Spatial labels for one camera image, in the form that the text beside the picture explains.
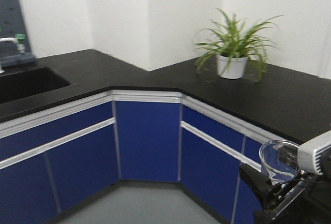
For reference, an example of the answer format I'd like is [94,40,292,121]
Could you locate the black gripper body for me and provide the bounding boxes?
[253,173,330,223]

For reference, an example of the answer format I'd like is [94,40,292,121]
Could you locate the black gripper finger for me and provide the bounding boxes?
[239,163,272,208]
[278,145,298,170]

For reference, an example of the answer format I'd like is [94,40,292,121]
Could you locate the clear glass beaker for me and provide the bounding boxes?
[259,140,299,185]

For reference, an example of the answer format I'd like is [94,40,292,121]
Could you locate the white plant pot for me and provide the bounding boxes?
[216,55,248,80]

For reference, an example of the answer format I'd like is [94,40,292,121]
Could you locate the green spider plant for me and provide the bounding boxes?
[194,8,280,82]

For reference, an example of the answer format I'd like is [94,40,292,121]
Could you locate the blue lab base cabinets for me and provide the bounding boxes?
[1,90,283,223]

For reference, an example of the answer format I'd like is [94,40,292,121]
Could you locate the black lab sink basin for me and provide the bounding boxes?
[1,67,70,103]

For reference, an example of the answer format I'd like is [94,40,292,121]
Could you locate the white lab faucet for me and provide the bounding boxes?
[0,34,26,74]

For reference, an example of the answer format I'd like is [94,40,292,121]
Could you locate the grey pegboard drying rack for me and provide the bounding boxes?
[1,0,36,67]

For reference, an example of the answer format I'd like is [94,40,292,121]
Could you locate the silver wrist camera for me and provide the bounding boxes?
[297,131,330,175]

